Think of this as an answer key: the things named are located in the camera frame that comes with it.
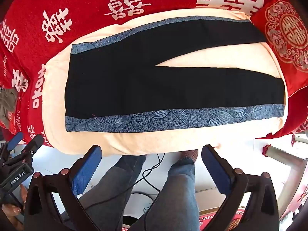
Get black cable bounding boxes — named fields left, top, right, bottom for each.
left=84, top=153, right=167, bottom=231

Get white round container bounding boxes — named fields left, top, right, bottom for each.
left=123, top=192, right=160, bottom=225

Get black pants with blue stripes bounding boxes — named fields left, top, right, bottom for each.
left=64, top=16, right=287, bottom=133

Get cream blanket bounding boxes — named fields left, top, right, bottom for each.
left=41, top=9, right=287, bottom=156

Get red patterned box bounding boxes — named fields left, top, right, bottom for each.
left=192, top=207, right=244, bottom=231

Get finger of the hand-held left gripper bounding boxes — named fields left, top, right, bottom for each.
left=6, top=132, right=25, bottom=151
left=21, top=134, right=45, bottom=161

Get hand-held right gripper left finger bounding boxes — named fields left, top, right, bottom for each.
left=23, top=145, right=103, bottom=231

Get red printed blanket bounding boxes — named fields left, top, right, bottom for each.
left=0, top=0, right=275, bottom=150

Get red satin pillow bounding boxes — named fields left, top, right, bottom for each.
left=255, top=87, right=308, bottom=140

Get person's leg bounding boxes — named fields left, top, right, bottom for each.
left=78, top=154, right=147, bottom=231
left=144, top=150, right=201, bottom=231

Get person's right leg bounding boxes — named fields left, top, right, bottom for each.
left=144, top=150, right=201, bottom=231

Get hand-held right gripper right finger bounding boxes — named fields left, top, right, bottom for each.
left=201, top=144, right=281, bottom=231

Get person's left hand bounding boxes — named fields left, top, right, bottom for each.
left=1, top=185, right=27, bottom=222

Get grey cloth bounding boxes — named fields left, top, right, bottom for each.
left=0, top=88, right=19, bottom=128

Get red embroidered pillow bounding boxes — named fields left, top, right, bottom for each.
left=250, top=0, right=308, bottom=97

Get person's left leg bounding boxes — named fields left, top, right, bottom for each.
left=78, top=154, right=147, bottom=231

